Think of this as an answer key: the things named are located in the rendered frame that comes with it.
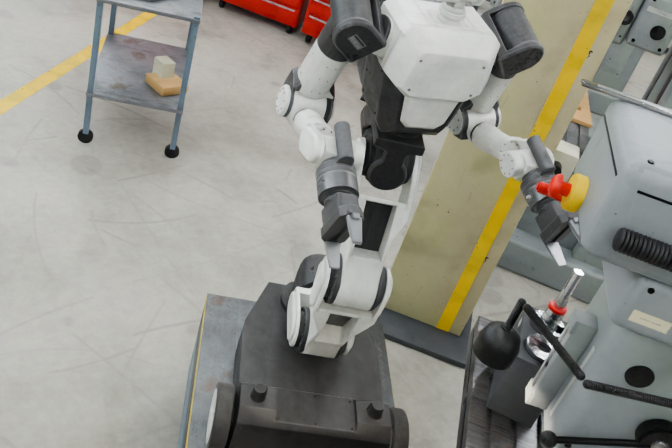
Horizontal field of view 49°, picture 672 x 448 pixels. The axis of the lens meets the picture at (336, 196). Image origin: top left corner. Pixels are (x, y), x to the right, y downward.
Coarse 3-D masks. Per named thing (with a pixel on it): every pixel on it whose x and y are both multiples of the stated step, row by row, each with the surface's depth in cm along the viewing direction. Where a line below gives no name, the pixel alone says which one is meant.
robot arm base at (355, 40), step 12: (372, 0) 169; (372, 12) 167; (348, 24) 158; (360, 24) 158; (372, 24) 160; (336, 36) 160; (348, 36) 160; (360, 36) 160; (372, 36) 161; (384, 36) 165; (348, 48) 163; (360, 48) 164; (372, 48) 164; (348, 60) 167
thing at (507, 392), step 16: (528, 320) 187; (528, 336) 180; (528, 352) 176; (544, 352) 176; (512, 368) 176; (528, 368) 175; (496, 384) 183; (512, 384) 178; (496, 400) 182; (512, 400) 180; (512, 416) 183; (528, 416) 181
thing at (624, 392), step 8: (584, 384) 106; (592, 384) 106; (600, 384) 106; (608, 392) 106; (616, 392) 106; (624, 392) 107; (632, 392) 107; (640, 392) 107; (640, 400) 107; (648, 400) 107; (656, 400) 107; (664, 400) 108
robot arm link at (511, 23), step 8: (512, 8) 180; (520, 8) 181; (496, 16) 181; (504, 16) 180; (512, 16) 179; (520, 16) 179; (496, 24) 181; (504, 24) 179; (512, 24) 178; (520, 24) 178; (528, 24) 179; (504, 32) 179; (512, 32) 177; (520, 32) 177; (528, 32) 177; (504, 40) 178; (512, 40) 177; (520, 40) 176; (528, 40) 176; (536, 40) 177; (496, 72) 185
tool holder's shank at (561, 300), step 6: (576, 270) 177; (570, 276) 178; (576, 276) 176; (570, 282) 178; (576, 282) 177; (564, 288) 180; (570, 288) 178; (564, 294) 180; (570, 294) 179; (558, 300) 181; (564, 300) 180; (558, 306) 182; (564, 306) 181
